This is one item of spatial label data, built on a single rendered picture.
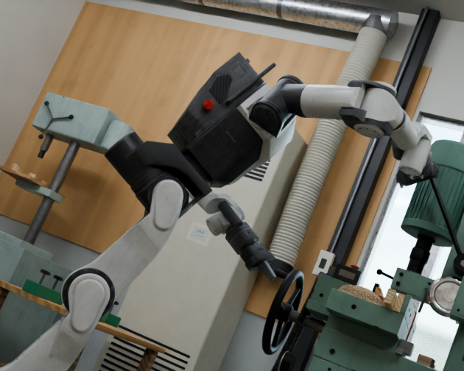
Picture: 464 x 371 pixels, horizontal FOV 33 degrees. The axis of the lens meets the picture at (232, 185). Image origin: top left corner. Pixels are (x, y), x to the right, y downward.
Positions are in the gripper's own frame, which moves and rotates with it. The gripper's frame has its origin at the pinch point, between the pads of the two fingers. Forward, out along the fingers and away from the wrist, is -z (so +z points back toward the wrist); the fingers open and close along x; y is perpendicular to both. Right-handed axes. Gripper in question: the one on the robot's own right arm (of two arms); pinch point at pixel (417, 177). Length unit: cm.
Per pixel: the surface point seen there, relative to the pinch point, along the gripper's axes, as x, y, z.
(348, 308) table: 31, 36, 17
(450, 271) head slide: -0.4, 29.4, -7.0
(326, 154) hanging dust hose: 28, -72, -140
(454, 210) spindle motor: -7.9, 11.3, -7.5
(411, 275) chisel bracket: 10.8, 26.5, -10.6
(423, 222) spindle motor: 2.3, 12.8, -5.4
